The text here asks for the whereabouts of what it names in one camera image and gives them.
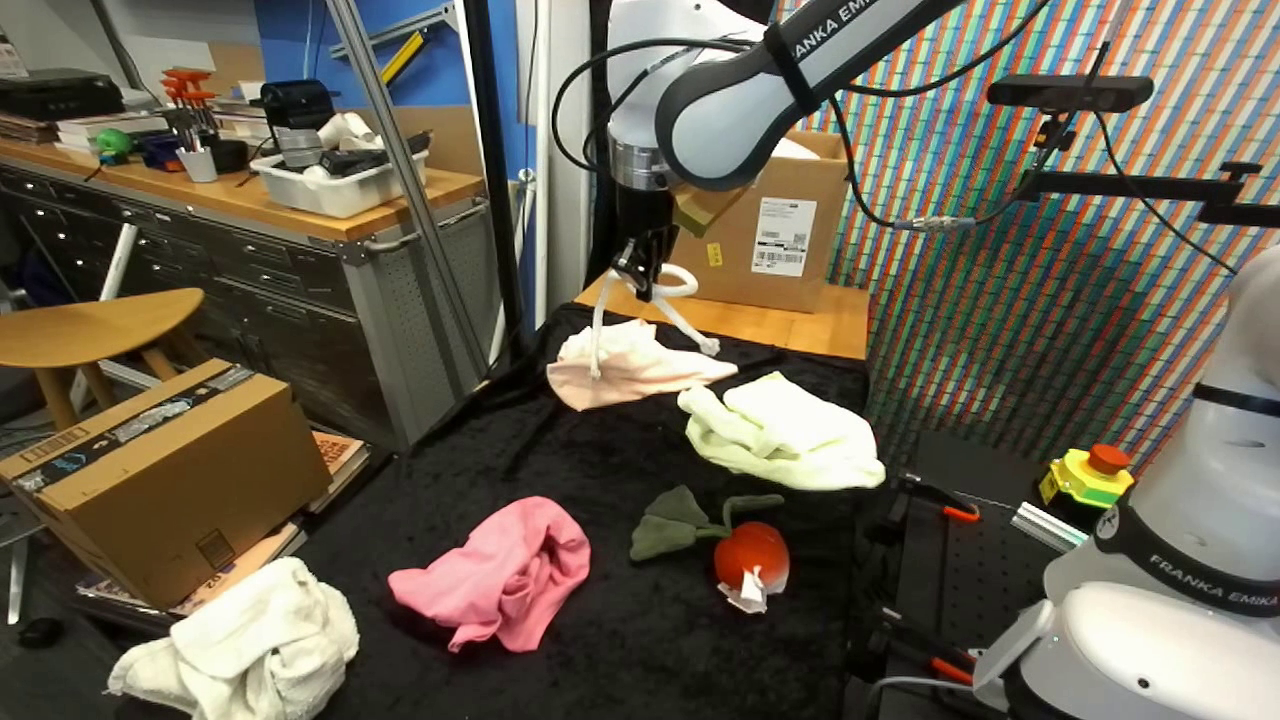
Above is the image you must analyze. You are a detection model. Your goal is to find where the aluminium pole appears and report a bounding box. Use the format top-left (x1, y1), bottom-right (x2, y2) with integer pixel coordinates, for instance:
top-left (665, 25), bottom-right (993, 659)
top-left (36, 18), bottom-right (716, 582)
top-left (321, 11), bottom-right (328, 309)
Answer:
top-left (322, 0), bottom-right (495, 391)

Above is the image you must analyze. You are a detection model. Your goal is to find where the green small object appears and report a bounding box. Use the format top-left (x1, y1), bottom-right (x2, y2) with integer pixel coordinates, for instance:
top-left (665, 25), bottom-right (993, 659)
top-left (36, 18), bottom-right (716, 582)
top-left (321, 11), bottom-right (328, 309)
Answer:
top-left (86, 126), bottom-right (141, 170)

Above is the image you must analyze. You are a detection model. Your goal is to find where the black case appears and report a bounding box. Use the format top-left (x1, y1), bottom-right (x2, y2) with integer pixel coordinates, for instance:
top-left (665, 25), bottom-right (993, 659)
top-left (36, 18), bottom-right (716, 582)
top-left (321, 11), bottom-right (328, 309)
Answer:
top-left (0, 69), bottom-right (128, 126)

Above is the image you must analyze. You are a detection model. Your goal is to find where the light green towel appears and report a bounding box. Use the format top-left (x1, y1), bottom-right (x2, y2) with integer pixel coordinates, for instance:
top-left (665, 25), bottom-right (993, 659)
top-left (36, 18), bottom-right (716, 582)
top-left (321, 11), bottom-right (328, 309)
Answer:
top-left (676, 369), bottom-right (892, 495)

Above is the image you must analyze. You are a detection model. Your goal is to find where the orange small object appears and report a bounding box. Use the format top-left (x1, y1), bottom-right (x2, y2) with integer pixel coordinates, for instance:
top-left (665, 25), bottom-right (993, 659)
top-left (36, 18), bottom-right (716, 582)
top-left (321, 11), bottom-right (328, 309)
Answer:
top-left (160, 64), bottom-right (218, 113)

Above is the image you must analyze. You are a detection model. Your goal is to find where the yellow red emergency stop button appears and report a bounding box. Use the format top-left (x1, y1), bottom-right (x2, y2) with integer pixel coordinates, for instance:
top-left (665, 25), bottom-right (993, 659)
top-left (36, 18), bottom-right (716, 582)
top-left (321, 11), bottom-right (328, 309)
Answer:
top-left (1034, 442), bottom-right (1140, 517)

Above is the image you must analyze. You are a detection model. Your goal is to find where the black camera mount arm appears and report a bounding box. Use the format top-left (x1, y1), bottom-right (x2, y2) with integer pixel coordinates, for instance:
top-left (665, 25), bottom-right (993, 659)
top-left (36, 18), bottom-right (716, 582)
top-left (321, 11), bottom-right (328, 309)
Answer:
top-left (1021, 113), bottom-right (1280, 233)

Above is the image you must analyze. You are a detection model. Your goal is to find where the black table cloth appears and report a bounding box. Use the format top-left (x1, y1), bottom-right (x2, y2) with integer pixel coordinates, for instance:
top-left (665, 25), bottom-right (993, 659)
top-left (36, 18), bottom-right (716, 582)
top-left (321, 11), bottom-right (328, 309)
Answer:
top-left (295, 300), bottom-right (936, 720)

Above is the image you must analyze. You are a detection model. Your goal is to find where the white plastic bin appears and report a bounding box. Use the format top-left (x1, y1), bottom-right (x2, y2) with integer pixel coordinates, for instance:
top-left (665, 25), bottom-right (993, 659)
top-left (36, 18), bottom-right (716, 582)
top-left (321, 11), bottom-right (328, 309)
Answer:
top-left (249, 140), bottom-right (440, 222)

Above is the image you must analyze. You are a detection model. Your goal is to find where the black vertical pole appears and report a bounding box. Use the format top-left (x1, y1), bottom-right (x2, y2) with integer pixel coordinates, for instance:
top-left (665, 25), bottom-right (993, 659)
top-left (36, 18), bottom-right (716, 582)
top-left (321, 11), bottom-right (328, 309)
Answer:
top-left (461, 0), bottom-right (527, 371)

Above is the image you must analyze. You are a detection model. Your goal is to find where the wooden stool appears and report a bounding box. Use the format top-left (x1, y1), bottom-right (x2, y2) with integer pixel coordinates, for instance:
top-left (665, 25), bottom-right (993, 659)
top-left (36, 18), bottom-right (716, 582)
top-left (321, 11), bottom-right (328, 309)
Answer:
top-left (0, 283), bottom-right (212, 432)

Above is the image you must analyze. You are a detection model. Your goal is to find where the cardboard box with white label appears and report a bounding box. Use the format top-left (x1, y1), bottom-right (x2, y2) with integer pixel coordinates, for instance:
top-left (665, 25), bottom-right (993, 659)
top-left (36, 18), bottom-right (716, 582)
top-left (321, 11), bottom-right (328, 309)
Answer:
top-left (665, 129), bottom-right (856, 315)

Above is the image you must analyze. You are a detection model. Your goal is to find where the black small device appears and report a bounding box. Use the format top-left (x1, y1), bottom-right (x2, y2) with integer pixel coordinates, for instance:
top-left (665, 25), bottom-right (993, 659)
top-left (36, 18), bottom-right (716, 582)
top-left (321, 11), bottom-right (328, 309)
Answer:
top-left (255, 75), bottom-right (341, 136)

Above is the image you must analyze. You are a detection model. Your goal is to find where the grey workbench with wooden top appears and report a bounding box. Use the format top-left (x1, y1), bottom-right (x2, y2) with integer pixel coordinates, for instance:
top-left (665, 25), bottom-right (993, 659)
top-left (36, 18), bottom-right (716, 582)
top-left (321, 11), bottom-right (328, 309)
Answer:
top-left (0, 131), bottom-right (507, 457)

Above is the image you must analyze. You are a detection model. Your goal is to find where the red plush with green leaves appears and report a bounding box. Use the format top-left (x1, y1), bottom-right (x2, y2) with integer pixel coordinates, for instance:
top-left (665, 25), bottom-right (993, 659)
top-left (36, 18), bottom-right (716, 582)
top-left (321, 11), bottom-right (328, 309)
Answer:
top-left (627, 481), bottom-right (794, 617)

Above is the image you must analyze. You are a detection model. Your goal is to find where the white terry towel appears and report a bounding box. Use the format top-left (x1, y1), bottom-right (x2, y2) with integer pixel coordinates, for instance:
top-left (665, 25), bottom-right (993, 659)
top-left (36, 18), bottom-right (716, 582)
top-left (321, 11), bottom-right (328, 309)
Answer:
top-left (105, 558), bottom-right (362, 720)

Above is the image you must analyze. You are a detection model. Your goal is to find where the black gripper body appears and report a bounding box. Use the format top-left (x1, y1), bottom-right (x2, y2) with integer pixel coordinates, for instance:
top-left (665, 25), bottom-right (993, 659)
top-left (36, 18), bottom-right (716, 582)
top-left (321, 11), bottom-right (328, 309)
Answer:
top-left (611, 186), bottom-right (686, 266)

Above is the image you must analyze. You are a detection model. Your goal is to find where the cardboard box with black tape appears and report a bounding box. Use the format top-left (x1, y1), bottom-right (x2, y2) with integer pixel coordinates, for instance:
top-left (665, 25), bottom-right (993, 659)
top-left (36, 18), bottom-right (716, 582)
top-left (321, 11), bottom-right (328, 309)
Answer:
top-left (0, 355), bottom-right (336, 613)

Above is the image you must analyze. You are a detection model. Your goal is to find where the black stereo camera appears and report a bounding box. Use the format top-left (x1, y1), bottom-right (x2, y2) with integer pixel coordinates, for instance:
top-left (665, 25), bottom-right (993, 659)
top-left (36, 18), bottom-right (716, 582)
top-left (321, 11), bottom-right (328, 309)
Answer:
top-left (984, 72), bottom-right (1160, 119)

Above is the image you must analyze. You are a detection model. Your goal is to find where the wooden side table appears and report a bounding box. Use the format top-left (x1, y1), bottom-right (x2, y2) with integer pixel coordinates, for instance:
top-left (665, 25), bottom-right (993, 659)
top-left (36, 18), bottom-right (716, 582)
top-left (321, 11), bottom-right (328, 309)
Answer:
top-left (571, 274), bottom-right (877, 369)

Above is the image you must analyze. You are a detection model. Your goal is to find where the orange handled clamp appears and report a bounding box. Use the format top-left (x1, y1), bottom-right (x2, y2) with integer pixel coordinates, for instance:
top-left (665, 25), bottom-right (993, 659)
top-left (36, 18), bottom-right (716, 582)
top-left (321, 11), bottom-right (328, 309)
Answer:
top-left (877, 626), bottom-right (978, 691)
top-left (892, 474), bottom-right (993, 532)

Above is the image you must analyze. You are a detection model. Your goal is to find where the pink cloth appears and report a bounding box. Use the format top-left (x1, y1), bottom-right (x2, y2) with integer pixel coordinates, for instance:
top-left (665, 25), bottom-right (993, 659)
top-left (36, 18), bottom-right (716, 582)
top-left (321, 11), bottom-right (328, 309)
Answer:
top-left (384, 491), bottom-right (597, 658)

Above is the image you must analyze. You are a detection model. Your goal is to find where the pale peach cloth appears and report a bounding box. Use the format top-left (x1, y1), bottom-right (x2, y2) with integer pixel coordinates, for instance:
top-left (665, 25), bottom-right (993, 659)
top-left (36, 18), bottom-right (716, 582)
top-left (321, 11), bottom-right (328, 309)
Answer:
top-left (543, 315), bottom-right (741, 416)

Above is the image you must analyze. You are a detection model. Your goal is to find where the silver metal bar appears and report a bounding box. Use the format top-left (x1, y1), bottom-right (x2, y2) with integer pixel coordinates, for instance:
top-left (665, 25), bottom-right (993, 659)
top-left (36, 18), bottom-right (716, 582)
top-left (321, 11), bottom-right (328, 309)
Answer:
top-left (1007, 495), bottom-right (1099, 559)

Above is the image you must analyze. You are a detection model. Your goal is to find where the white rope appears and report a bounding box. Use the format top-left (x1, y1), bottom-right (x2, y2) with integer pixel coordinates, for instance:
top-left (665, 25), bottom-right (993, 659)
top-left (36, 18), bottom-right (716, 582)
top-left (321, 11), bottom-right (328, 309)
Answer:
top-left (582, 259), bottom-right (727, 369)

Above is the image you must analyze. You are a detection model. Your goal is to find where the white cup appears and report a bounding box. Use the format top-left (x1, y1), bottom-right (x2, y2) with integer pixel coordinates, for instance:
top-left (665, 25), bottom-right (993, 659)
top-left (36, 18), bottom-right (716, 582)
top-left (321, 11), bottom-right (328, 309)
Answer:
top-left (174, 140), bottom-right (225, 189)

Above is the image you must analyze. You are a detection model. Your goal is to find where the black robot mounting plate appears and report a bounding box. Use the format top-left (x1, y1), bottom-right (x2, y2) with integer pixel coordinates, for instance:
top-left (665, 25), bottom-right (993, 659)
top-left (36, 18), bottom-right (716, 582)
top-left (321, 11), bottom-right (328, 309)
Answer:
top-left (853, 432), bottom-right (1083, 720)

